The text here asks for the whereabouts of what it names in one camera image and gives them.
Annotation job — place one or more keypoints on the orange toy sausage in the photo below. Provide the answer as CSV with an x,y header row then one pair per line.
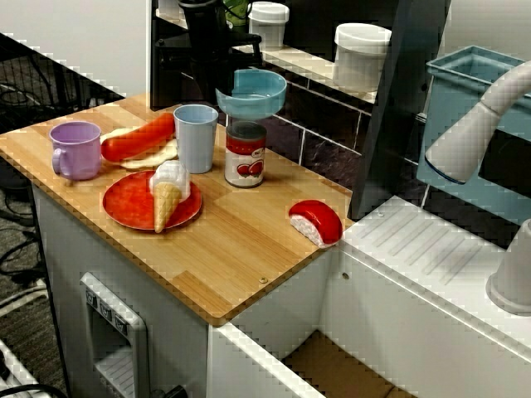
x,y
132,143

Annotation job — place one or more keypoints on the white kitchen cabinet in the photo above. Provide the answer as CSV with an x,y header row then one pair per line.
x,y
174,331

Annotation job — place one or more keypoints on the toy ice cream cone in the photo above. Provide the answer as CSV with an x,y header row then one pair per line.
x,y
166,199

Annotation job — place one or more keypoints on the pale blue plastic cup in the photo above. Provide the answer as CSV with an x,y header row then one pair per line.
x,y
195,145

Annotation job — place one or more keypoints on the green canister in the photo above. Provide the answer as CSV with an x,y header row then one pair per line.
x,y
238,16

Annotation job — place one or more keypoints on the white sink unit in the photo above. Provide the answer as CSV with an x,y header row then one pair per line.
x,y
415,331

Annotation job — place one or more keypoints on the grey toy faucet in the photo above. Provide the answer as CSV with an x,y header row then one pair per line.
x,y
460,141

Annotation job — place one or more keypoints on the red round plate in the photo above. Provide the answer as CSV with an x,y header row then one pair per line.
x,y
124,203

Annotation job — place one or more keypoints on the red toy sushi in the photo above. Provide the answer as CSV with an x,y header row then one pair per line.
x,y
319,217

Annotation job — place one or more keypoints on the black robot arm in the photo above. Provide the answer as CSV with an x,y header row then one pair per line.
x,y
199,1

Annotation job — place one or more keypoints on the purple plastic mug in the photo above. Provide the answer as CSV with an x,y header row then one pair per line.
x,y
81,153

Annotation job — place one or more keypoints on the dark grey upright panel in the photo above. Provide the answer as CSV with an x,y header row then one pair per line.
x,y
394,124

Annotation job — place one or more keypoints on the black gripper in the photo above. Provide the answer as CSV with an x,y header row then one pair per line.
x,y
205,29

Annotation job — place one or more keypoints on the aluminium frame rail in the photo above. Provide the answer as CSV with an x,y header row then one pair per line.
x,y
12,373

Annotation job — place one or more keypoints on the tomato soup can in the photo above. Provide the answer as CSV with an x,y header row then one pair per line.
x,y
245,161

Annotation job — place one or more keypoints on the light blue bowl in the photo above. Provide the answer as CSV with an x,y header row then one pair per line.
x,y
257,103

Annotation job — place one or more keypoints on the grey ice dispenser panel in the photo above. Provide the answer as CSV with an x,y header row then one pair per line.
x,y
99,307

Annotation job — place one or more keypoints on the large white lidded jar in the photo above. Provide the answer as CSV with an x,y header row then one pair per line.
x,y
361,62

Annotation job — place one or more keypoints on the small white lidded jar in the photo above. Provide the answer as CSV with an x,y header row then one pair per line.
x,y
267,33

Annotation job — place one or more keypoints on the teal plastic bin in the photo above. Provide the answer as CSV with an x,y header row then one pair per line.
x,y
448,103

